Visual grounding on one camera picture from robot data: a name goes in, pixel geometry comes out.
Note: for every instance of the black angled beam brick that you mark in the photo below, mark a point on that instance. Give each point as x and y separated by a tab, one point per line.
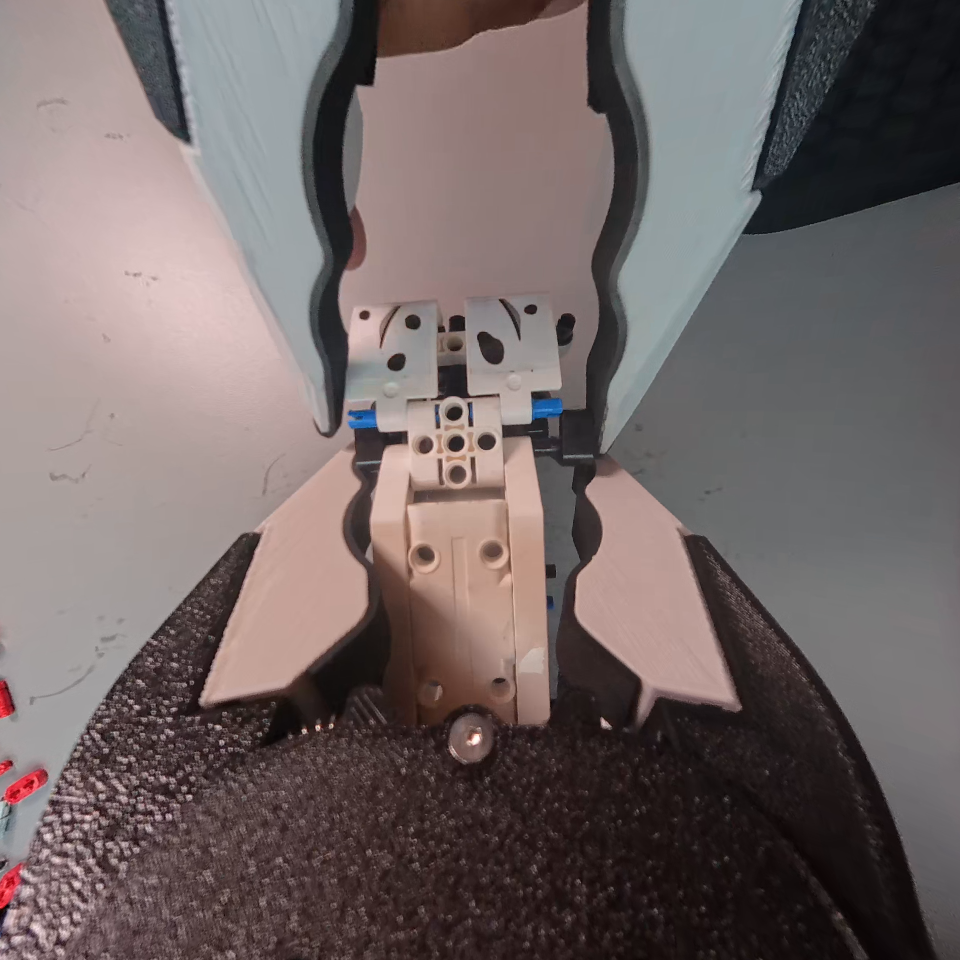
577	439

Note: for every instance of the grey desk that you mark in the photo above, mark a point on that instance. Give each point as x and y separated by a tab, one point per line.
112	337

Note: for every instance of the person's right hand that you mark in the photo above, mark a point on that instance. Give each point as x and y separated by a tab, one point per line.
450	19

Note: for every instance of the pile of red white bricks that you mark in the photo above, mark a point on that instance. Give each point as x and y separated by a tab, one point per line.
26	784

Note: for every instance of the white toy truck model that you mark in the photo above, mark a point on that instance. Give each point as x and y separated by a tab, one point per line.
457	600

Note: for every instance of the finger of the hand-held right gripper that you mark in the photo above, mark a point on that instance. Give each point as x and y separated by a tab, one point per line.
255	150
697	150

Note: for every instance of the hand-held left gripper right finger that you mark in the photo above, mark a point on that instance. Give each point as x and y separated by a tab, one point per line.
652	607

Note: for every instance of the white curved panel brick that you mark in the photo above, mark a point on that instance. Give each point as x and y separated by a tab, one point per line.
525	367

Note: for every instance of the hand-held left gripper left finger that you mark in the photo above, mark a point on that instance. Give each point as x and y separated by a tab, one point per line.
300	600

